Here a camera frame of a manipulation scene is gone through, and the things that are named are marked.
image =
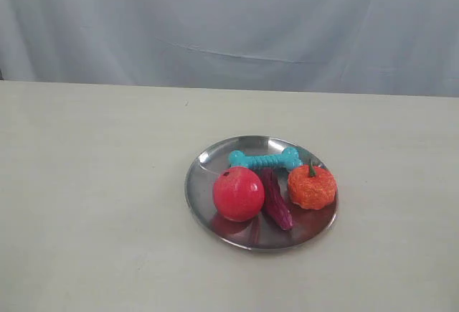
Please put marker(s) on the teal toy bone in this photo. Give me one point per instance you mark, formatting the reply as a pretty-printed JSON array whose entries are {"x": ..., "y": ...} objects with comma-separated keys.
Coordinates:
[{"x": 288, "y": 159}]

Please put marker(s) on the red apple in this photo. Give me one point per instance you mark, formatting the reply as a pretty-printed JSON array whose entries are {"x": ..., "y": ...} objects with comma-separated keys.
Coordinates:
[{"x": 238, "y": 194}]

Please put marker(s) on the purple toy bitter gourd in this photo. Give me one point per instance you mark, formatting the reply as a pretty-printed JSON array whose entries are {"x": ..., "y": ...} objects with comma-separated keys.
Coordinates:
[{"x": 274, "y": 205}]

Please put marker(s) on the orange toy pumpkin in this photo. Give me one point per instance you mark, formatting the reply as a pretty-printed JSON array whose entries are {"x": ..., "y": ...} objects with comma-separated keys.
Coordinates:
[{"x": 311, "y": 187}]

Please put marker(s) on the round stainless steel plate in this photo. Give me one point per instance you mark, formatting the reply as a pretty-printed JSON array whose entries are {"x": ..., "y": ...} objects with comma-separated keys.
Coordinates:
[{"x": 260, "y": 233}]

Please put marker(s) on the white backdrop cloth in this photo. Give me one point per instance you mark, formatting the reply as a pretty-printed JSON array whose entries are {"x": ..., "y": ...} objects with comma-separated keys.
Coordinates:
[{"x": 401, "y": 47}]

